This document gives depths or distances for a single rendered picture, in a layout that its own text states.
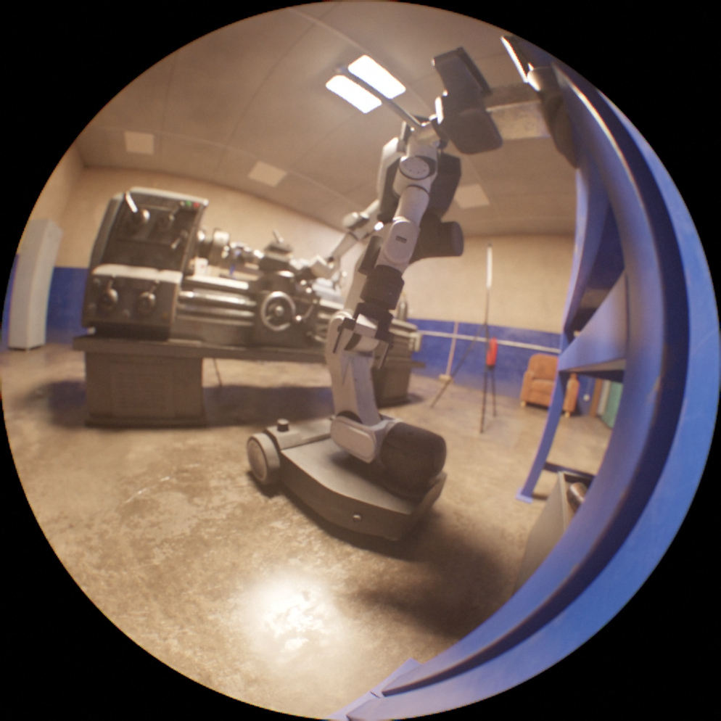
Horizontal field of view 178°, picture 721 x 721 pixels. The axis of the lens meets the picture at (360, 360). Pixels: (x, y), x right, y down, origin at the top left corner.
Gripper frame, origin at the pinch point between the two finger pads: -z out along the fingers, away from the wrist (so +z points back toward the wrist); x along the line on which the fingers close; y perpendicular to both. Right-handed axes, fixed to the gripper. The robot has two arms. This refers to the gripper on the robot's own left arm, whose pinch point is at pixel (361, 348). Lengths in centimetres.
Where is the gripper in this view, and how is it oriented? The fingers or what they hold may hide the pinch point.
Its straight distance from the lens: 52.5
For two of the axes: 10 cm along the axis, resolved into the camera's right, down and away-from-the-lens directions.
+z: 3.3, -9.4, -0.7
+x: -9.4, -3.3, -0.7
